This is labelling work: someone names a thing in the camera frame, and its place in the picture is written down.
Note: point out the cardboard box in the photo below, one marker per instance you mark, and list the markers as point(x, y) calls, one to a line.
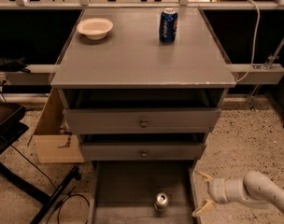
point(54, 142)

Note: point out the silver 7up can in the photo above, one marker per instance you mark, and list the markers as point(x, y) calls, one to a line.
point(161, 202)

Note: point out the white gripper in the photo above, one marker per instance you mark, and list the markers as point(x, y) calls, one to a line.
point(219, 189)

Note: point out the grey top drawer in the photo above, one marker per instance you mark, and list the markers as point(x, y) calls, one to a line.
point(116, 121)

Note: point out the grey drawer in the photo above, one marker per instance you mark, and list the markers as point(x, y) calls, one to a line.
point(143, 151)
point(116, 121)
point(124, 192)

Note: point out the grey bottom drawer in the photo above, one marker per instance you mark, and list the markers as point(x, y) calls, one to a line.
point(124, 192)

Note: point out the grey middle drawer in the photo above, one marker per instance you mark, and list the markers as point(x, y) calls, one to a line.
point(143, 151)

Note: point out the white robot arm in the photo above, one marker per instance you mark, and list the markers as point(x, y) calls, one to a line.
point(254, 190)

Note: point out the metal railing frame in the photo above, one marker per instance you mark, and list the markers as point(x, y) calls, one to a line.
point(142, 3)

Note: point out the black metal stand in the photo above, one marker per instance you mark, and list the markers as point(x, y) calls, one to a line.
point(11, 129)

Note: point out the blue pepsi can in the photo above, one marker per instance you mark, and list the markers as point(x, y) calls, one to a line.
point(168, 25)

